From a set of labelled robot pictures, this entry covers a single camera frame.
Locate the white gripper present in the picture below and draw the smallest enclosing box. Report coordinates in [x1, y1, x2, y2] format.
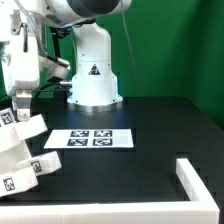
[0, 8, 39, 122]

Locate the white chair back frame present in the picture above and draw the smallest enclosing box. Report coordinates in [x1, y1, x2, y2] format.
[0, 114, 47, 152]

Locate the white chair seat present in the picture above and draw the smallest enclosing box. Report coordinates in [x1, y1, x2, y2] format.
[0, 140, 32, 176]

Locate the white tagged cube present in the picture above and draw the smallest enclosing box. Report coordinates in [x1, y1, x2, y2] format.
[0, 108, 16, 127]

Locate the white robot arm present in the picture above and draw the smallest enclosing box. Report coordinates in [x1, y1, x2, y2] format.
[0, 0, 132, 121]

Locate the white U-shaped fence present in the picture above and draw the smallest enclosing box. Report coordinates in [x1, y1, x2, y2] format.
[0, 158, 220, 224]

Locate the black cable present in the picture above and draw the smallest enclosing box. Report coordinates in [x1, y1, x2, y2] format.
[31, 81, 73, 101]

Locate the black camera stand pole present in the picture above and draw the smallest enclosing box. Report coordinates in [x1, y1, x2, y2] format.
[50, 27, 73, 58]

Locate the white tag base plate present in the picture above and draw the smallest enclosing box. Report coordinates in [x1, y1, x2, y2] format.
[44, 129, 134, 149]

